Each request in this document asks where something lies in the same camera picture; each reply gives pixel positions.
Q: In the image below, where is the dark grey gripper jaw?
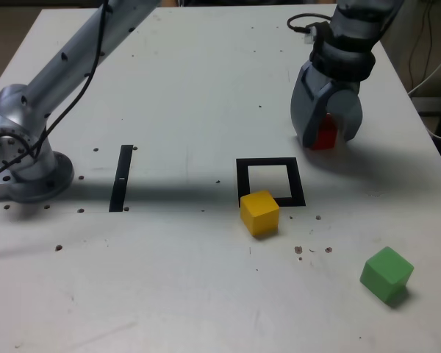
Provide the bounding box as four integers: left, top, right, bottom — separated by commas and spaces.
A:
290, 60, 335, 149

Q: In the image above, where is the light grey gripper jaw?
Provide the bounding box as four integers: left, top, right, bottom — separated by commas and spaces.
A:
326, 87, 364, 143

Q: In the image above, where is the red cube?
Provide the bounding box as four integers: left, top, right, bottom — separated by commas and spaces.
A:
310, 113, 341, 151

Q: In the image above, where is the yellow cube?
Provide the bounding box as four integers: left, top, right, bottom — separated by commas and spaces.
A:
239, 189, 281, 238

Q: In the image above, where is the green cube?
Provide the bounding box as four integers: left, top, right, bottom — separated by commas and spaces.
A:
359, 246, 415, 306

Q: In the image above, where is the black tape square outline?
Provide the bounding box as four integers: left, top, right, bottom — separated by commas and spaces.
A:
235, 157, 306, 207

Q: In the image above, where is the black tape strip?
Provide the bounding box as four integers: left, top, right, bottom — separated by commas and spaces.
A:
108, 144, 134, 213

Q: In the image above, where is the black background cable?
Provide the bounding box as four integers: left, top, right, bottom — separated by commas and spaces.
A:
407, 0, 435, 91

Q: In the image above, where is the white background cable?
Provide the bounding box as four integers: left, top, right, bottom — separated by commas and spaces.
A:
406, 47, 441, 141

